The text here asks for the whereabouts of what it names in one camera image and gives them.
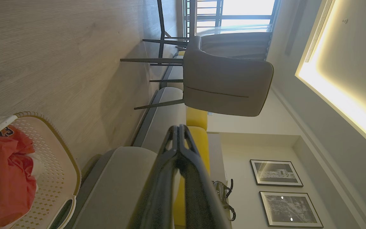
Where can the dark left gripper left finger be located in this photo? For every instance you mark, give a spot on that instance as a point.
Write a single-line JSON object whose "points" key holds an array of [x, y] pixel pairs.
{"points": [[157, 190]]}

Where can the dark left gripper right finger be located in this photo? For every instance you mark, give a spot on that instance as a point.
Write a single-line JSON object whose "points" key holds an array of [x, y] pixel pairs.
{"points": [[199, 194]]}

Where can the beige perforated laundry basket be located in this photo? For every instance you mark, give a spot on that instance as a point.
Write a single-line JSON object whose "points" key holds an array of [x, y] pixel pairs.
{"points": [[57, 171]]}

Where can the dark handbag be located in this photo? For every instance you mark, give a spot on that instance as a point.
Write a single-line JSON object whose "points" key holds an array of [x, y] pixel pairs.
{"points": [[221, 190]]}

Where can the grey fabric sofa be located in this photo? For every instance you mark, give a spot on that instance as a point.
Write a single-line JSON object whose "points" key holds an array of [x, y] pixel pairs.
{"points": [[119, 187]]}

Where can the large yellow cushion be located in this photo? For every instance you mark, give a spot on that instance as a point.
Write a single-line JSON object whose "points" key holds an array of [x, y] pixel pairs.
{"points": [[202, 149]]}

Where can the small black framed picture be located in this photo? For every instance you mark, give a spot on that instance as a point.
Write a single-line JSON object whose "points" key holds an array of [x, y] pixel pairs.
{"points": [[275, 173]]}

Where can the large black framed picture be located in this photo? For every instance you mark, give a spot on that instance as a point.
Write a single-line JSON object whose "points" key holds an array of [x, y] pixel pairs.
{"points": [[289, 210]]}

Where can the white garment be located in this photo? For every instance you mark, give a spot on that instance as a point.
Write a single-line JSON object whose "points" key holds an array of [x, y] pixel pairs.
{"points": [[37, 165]]}

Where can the red jersey garment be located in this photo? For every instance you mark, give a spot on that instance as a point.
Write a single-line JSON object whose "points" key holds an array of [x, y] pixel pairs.
{"points": [[5, 178]]}

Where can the black table legs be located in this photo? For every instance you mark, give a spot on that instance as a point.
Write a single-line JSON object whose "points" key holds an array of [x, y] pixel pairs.
{"points": [[161, 28]]}

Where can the dark window railing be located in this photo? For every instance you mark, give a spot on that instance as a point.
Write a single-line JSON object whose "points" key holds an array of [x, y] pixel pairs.
{"points": [[218, 12]]}

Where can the ceiling air vent grille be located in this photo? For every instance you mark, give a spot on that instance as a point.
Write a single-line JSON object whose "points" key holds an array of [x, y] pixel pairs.
{"points": [[318, 31]]}

